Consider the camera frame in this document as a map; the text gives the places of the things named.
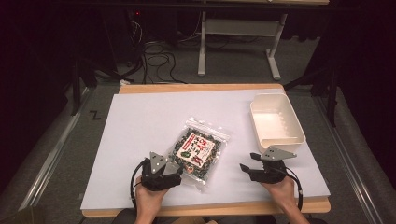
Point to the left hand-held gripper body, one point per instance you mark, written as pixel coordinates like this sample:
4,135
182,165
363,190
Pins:
157,180

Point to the person's left hand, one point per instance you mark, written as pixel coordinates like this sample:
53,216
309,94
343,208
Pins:
150,199

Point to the white plastic container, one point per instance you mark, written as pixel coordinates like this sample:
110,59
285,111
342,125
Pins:
275,121

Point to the person's right hand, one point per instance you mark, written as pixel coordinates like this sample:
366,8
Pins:
281,194

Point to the white desk frame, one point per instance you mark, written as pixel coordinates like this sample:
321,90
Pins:
239,26

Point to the white plug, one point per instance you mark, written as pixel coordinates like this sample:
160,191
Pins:
125,82

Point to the clear snack packet red label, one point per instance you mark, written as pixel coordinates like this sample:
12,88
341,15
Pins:
199,149

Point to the metal floor rail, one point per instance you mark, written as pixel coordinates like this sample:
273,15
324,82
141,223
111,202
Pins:
351,161
53,155

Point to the black stand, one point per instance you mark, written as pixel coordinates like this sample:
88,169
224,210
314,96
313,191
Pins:
330,90

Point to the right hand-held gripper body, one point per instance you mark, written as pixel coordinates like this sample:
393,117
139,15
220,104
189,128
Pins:
270,171

